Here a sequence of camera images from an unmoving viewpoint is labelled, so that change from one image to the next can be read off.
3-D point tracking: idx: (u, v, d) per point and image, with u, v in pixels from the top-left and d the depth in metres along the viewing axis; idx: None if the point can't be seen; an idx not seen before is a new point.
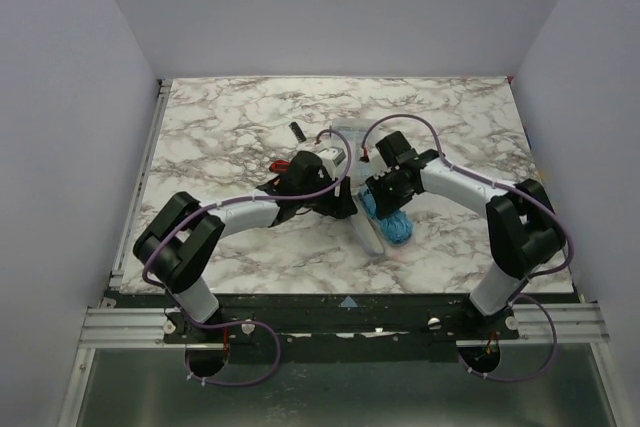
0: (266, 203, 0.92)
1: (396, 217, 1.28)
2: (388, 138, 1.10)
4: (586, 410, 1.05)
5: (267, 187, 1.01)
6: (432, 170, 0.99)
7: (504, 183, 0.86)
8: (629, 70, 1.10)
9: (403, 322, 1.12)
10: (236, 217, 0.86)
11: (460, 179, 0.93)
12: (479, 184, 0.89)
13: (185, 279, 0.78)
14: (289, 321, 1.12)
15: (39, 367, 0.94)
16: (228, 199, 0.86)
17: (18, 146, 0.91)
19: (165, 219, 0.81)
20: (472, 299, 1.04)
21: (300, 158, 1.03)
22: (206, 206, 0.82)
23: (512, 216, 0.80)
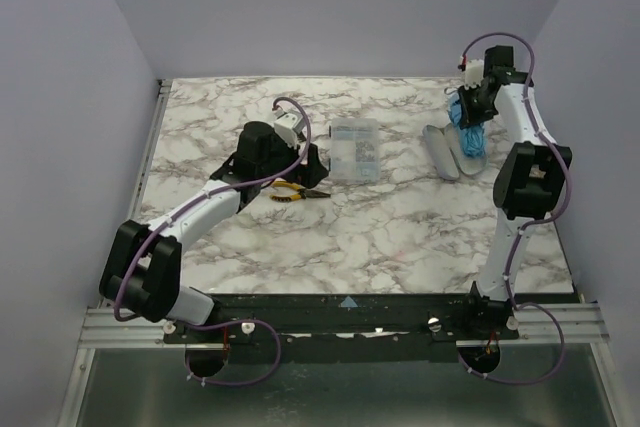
0: (224, 194, 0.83)
1: (474, 132, 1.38)
2: (498, 49, 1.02)
4: (587, 410, 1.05)
5: (224, 169, 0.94)
6: (506, 90, 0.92)
7: (547, 136, 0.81)
8: (628, 70, 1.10)
9: (403, 322, 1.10)
10: (196, 223, 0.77)
11: (523, 113, 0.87)
12: (529, 126, 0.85)
13: (162, 304, 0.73)
14: (289, 321, 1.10)
15: (38, 368, 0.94)
16: (178, 211, 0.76)
17: (18, 145, 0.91)
19: (119, 253, 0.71)
20: (478, 287, 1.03)
21: (248, 132, 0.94)
22: (157, 229, 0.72)
23: (527, 162, 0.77)
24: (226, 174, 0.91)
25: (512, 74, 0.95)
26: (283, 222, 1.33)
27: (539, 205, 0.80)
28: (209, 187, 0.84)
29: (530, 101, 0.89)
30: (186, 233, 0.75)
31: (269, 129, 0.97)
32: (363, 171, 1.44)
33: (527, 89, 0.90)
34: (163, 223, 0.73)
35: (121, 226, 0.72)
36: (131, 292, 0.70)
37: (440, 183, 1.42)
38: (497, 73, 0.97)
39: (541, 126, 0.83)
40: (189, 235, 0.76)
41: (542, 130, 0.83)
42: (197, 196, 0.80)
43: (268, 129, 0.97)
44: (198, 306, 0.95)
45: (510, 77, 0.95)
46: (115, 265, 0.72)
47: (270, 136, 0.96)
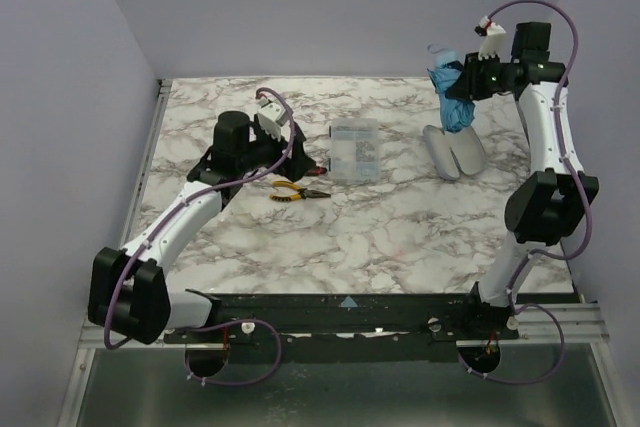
0: (203, 199, 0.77)
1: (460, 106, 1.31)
2: (531, 27, 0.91)
4: (588, 411, 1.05)
5: (200, 166, 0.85)
6: (534, 92, 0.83)
7: (573, 164, 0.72)
8: (629, 70, 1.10)
9: (403, 322, 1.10)
10: (177, 237, 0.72)
11: (549, 128, 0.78)
12: (554, 147, 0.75)
13: (155, 321, 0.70)
14: (289, 321, 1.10)
15: (38, 368, 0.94)
16: (154, 229, 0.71)
17: (19, 146, 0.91)
19: (99, 280, 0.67)
20: (479, 290, 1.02)
21: (221, 123, 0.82)
22: (135, 256, 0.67)
23: (546, 192, 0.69)
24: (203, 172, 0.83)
25: (545, 68, 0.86)
26: (283, 222, 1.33)
27: (552, 231, 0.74)
28: (185, 191, 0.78)
29: (559, 112, 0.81)
30: (167, 252, 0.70)
31: (246, 118, 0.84)
32: (364, 172, 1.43)
33: (559, 97, 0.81)
34: (141, 247, 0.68)
35: (97, 255, 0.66)
36: (121, 316, 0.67)
37: (440, 182, 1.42)
38: (529, 62, 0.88)
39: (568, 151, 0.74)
40: (169, 254, 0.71)
41: (568, 155, 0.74)
42: (174, 205, 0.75)
43: (244, 117, 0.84)
44: (195, 310, 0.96)
45: (543, 71, 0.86)
46: (99, 292, 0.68)
47: (248, 125, 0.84)
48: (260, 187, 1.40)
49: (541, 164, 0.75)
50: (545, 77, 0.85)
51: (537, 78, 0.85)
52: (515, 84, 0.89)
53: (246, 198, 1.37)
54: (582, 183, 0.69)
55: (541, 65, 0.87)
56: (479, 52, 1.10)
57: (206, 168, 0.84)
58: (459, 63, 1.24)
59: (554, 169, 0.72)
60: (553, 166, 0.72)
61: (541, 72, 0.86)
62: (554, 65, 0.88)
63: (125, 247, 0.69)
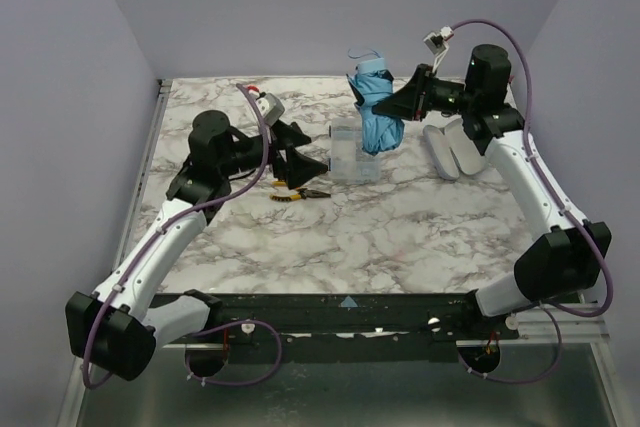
0: (181, 223, 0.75)
1: (387, 124, 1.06)
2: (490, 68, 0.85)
4: (588, 412, 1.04)
5: (182, 173, 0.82)
6: (503, 147, 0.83)
7: (575, 214, 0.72)
8: (629, 69, 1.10)
9: (403, 322, 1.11)
10: (153, 273, 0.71)
11: (534, 180, 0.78)
12: (548, 199, 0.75)
13: (138, 358, 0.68)
14: (289, 321, 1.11)
15: (37, 368, 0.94)
16: (128, 268, 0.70)
17: (18, 143, 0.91)
19: (76, 324, 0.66)
20: (477, 296, 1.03)
21: (196, 132, 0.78)
22: (108, 299, 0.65)
23: (562, 254, 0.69)
24: (185, 184, 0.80)
25: (501, 119, 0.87)
26: (283, 222, 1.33)
27: (574, 287, 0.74)
28: (164, 216, 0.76)
29: (535, 159, 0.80)
30: (141, 292, 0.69)
31: (224, 122, 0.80)
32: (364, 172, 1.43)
33: (530, 146, 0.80)
34: (112, 294, 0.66)
35: (68, 301, 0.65)
36: (102, 357, 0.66)
37: (440, 183, 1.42)
38: (484, 117, 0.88)
39: (565, 202, 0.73)
40: (146, 293, 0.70)
41: (567, 206, 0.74)
42: (150, 238, 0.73)
43: (220, 121, 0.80)
44: (192, 316, 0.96)
45: (500, 124, 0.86)
46: (78, 335, 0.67)
47: (227, 131, 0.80)
48: (260, 187, 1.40)
49: (540, 220, 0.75)
50: (504, 128, 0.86)
51: (499, 132, 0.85)
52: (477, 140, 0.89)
53: (246, 198, 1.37)
54: (592, 234, 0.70)
55: (497, 115, 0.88)
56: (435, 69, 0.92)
57: (188, 177, 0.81)
58: (388, 74, 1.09)
59: (559, 226, 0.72)
60: (556, 222, 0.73)
61: (499, 124, 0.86)
62: (506, 108, 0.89)
63: (97, 292, 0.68)
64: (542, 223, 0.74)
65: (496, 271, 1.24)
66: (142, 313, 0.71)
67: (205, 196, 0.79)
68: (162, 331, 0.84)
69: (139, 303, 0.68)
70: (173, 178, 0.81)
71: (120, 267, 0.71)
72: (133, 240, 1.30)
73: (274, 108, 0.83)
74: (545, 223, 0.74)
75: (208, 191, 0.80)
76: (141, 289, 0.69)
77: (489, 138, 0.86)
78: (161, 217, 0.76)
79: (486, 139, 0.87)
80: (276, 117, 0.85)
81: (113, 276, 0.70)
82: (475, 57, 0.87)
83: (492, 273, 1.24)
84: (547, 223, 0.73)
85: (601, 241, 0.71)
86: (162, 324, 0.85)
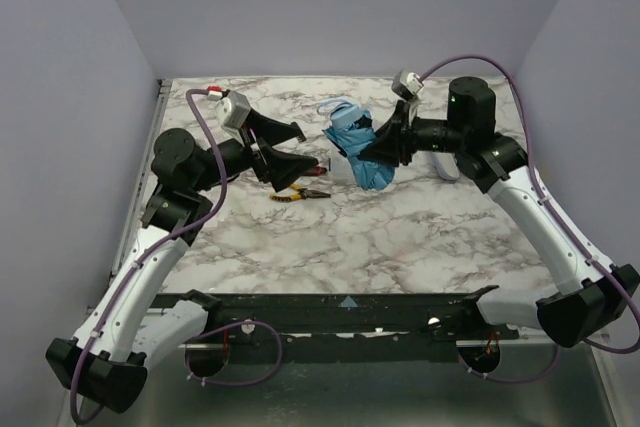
0: (157, 254, 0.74)
1: (378, 170, 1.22)
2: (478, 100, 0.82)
4: (589, 412, 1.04)
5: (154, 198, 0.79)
6: (514, 189, 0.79)
7: (602, 264, 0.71)
8: (627, 68, 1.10)
9: (402, 322, 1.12)
10: (132, 312, 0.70)
11: (554, 229, 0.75)
12: (572, 247, 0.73)
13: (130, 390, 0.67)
14: (289, 321, 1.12)
15: (37, 368, 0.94)
16: (105, 311, 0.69)
17: (18, 142, 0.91)
19: (59, 370, 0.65)
20: (479, 306, 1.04)
21: (159, 159, 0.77)
22: (88, 346, 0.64)
23: (598, 310, 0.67)
24: (161, 206, 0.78)
25: (501, 154, 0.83)
26: (283, 222, 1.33)
27: (602, 327, 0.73)
28: (139, 247, 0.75)
29: (548, 200, 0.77)
30: (122, 333, 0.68)
31: (187, 142, 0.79)
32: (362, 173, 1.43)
33: (540, 187, 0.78)
34: (91, 340, 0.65)
35: (48, 349, 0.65)
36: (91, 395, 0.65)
37: (440, 183, 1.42)
38: (482, 154, 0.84)
39: (591, 251, 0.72)
40: (128, 333, 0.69)
41: (592, 254, 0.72)
42: (127, 274, 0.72)
43: (184, 142, 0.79)
44: (192, 323, 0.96)
45: (501, 160, 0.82)
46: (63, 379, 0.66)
47: (192, 151, 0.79)
48: (260, 187, 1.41)
49: (568, 273, 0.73)
50: (507, 166, 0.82)
51: (503, 173, 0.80)
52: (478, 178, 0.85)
53: (246, 198, 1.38)
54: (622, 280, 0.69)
55: (496, 150, 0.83)
56: (409, 119, 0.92)
57: (164, 199, 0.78)
58: (364, 123, 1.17)
59: (590, 279, 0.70)
60: (586, 275, 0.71)
61: (499, 160, 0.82)
62: (503, 140, 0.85)
63: (76, 338, 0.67)
64: (571, 275, 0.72)
65: (496, 271, 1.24)
66: (129, 352, 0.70)
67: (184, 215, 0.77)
68: (162, 344, 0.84)
69: (120, 345, 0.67)
70: (147, 204, 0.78)
71: (98, 309, 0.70)
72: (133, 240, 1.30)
73: (238, 109, 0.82)
74: (575, 278, 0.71)
75: (186, 211, 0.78)
76: (120, 331, 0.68)
77: (492, 177, 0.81)
78: (137, 248, 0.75)
79: (488, 179, 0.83)
80: (241, 119, 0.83)
81: (91, 319, 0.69)
82: (454, 93, 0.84)
83: (492, 274, 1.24)
84: (578, 277, 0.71)
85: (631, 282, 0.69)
86: (162, 336, 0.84)
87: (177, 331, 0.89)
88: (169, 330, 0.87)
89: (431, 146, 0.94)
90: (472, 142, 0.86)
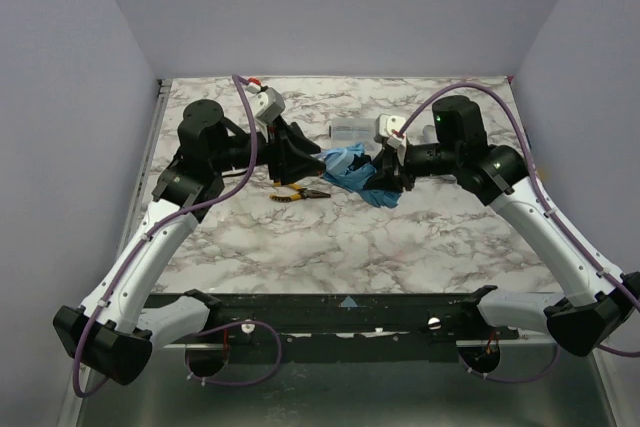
0: (168, 229, 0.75)
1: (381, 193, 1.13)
2: (469, 116, 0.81)
4: (589, 412, 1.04)
5: (169, 174, 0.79)
6: (519, 204, 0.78)
7: (614, 275, 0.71)
8: (627, 69, 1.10)
9: (402, 322, 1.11)
10: (139, 284, 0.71)
11: (562, 242, 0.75)
12: (583, 260, 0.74)
13: (135, 364, 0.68)
14: (290, 322, 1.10)
15: (37, 367, 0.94)
16: (113, 281, 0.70)
17: (18, 142, 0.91)
19: (66, 338, 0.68)
20: (479, 308, 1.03)
21: (188, 122, 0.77)
22: (94, 315, 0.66)
23: (611, 322, 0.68)
24: (173, 180, 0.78)
25: (502, 165, 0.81)
26: (283, 222, 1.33)
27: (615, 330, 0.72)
28: (150, 220, 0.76)
29: (554, 213, 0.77)
30: (129, 305, 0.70)
31: (217, 112, 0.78)
32: None
33: (545, 199, 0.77)
34: (98, 310, 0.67)
35: (56, 316, 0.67)
36: (98, 365, 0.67)
37: (440, 183, 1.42)
38: (483, 167, 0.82)
39: (601, 263, 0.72)
40: (135, 304, 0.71)
41: (604, 267, 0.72)
42: (136, 246, 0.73)
43: (214, 111, 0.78)
44: (192, 318, 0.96)
45: (503, 172, 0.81)
46: (71, 346, 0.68)
47: (220, 122, 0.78)
48: (260, 187, 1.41)
49: (580, 286, 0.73)
50: (509, 179, 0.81)
51: (507, 186, 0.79)
52: (479, 192, 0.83)
53: (246, 198, 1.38)
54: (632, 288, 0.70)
55: (497, 161, 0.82)
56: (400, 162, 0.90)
57: (175, 174, 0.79)
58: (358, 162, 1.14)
59: (603, 293, 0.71)
60: (599, 288, 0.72)
61: (501, 172, 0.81)
62: (502, 149, 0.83)
63: (83, 307, 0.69)
64: (584, 288, 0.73)
65: (496, 271, 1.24)
66: (135, 323, 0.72)
67: (196, 192, 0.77)
68: (163, 334, 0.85)
69: (126, 316, 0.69)
70: (160, 175, 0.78)
71: (106, 280, 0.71)
72: None
73: (274, 104, 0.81)
74: (587, 291, 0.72)
75: (199, 186, 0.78)
76: (126, 303, 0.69)
77: (494, 190, 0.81)
78: (147, 221, 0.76)
79: (491, 192, 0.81)
80: (275, 114, 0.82)
81: (99, 289, 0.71)
82: (438, 113, 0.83)
83: (492, 273, 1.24)
84: (590, 291, 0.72)
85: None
86: (159, 325, 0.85)
87: (177, 325, 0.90)
88: (167, 319, 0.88)
89: (427, 172, 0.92)
90: (468, 156, 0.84)
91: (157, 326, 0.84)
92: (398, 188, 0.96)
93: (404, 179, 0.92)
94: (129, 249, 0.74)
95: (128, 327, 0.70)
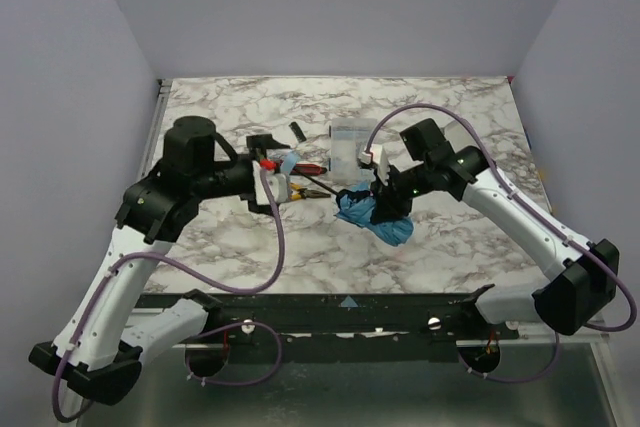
0: (134, 261, 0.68)
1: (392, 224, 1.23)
2: (424, 130, 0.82)
4: (589, 411, 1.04)
5: (138, 193, 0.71)
6: (482, 190, 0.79)
7: (580, 242, 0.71)
8: (627, 68, 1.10)
9: (403, 322, 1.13)
10: (109, 320, 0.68)
11: (529, 219, 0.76)
12: (549, 232, 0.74)
13: (114, 387, 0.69)
14: (289, 321, 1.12)
15: (35, 367, 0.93)
16: (80, 321, 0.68)
17: (17, 141, 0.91)
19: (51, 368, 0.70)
20: (476, 306, 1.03)
21: (176, 131, 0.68)
22: (63, 358, 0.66)
23: (584, 288, 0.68)
24: (139, 199, 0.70)
25: (466, 161, 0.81)
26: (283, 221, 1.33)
27: (598, 309, 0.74)
28: (115, 250, 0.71)
29: (517, 194, 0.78)
30: (100, 343, 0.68)
31: (210, 126, 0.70)
32: (337, 169, 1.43)
33: (507, 183, 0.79)
34: (67, 353, 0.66)
35: (31, 355, 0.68)
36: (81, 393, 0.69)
37: None
38: (450, 165, 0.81)
39: (565, 231, 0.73)
40: (109, 339, 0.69)
41: (568, 234, 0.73)
42: (100, 283, 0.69)
43: (206, 126, 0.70)
44: (190, 323, 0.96)
45: (468, 166, 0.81)
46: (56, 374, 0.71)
47: (211, 139, 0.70)
48: None
49: (549, 257, 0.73)
50: (473, 169, 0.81)
51: (471, 176, 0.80)
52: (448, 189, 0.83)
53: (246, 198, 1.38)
54: (599, 254, 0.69)
55: (461, 158, 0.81)
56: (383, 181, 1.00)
57: (142, 193, 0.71)
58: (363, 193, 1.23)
59: (570, 259, 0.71)
60: (566, 255, 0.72)
61: (467, 168, 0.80)
62: (466, 148, 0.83)
63: (56, 346, 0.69)
64: (553, 259, 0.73)
65: (496, 271, 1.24)
66: (115, 349, 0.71)
67: (160, 216, 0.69)
68: (158, 341, 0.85)
69: (99, 353, 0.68)
70: (125, 194, 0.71)
71: (76, 317, 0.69)
72: None
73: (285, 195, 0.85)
74: (556, 260, 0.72)
75: (165, 207, 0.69)
76: (96, 342, 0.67)
77: (462, 184, 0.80)
78: (111, 252, 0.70)
79: (459, 187, 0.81)
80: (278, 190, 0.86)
81: (70, 327, 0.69)
82: (403, 134, 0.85)
83: (492, 273, 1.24)
84: (558, 259, 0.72)
85: (611, 254, 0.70)
86: (156, 336, 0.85)
87: (172, 332, 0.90)
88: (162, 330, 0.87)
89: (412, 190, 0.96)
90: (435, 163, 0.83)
91: (149, 339, 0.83)
92: (395, 213, 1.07)
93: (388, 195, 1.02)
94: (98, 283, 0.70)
95: (108, 355, 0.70)
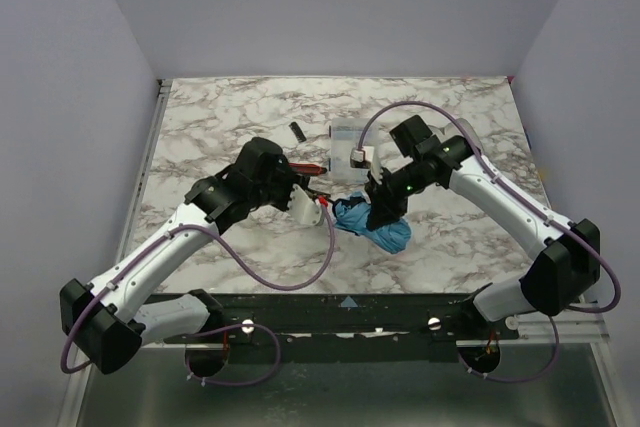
0: (190, 232, 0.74)
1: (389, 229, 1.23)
2: (410, 126, 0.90)
4: (588, 411, 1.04)
5: (208, 183, 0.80)
6: (467, 175, 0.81)
7: (560, 221, 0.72)
8: (626, 69, 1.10)
9: (403, 322, 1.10)
10: (150, 276, 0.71)
11: (512, 202, 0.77)
12: (531, 214, 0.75)
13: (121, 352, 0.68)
14: (289, 322, 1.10)
15: (36, 367, 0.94)
16: (125, 267, 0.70)
17: (17, 142, 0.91)
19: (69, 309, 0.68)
20: (475, 304, 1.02)
21: (255, 144, 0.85)
22: (99, 295, 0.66)
23: (566, 265, 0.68)
24: (207, 189, 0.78)
25: (452, 148, 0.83)
26: (283, 221, 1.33)
27: (582, 292, 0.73)
28: (177, 219, 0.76)
29: (500, 179, 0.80)
30: (136, 293, 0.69)
31: (278, 148, 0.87)
32: (337, 169, 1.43)
33: (490, 168, 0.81)
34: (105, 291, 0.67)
35: (65, 286, 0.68)
36: (85, 346, 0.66)
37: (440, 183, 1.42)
38: (435, 153, 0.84)
39: (546, 211, 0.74)
40: (140, 295, 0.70)
41: (549, 215, 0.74)
42: (157, 239, 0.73)
43: (275, 148, 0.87)
44: (189, 319, 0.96)
45: (454, 153, 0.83)
46: (69, 320, 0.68)
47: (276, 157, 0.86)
48: None
49: (532, 237, 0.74)
50: (459, 157, 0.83)
51: (456, 164, 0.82)
52: (436, 177, 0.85)
53: None
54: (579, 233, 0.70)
55: (447, 146, 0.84)
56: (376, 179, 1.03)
57: (211, 185, 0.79)
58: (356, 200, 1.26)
59: (551, 237, 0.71)
60: (547, 234, 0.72)
61: (453, 155, 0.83)
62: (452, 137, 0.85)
63: (92, 285, 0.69)
64: (535, 238, 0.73)
65: (496, 271, 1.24)
66: (134, 312, 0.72)
67: (224, 203, 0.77)
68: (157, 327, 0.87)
69: (129, 304, 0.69)
70: (196, 182, 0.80)
71: (120, 263, 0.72)
72: (132, 239, 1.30)
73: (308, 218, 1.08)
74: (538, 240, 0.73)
75: (229, 200, 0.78)
76: (133, 291, 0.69)
77: (448, 172, 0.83)
78: (173, 219, 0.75)
79: (446, 175, 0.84)
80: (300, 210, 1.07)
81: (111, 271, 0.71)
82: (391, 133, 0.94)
83: (492, 273, 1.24)
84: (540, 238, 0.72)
85: (593, 234, 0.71)
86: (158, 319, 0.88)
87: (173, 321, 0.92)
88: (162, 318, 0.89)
89: (405, 186, 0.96)
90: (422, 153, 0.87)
91: (153, 319, 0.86)
92: (391, 215, 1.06)
93: (381, 191, 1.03)
94: (151, 241, 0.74)
95: (126, 315, 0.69)
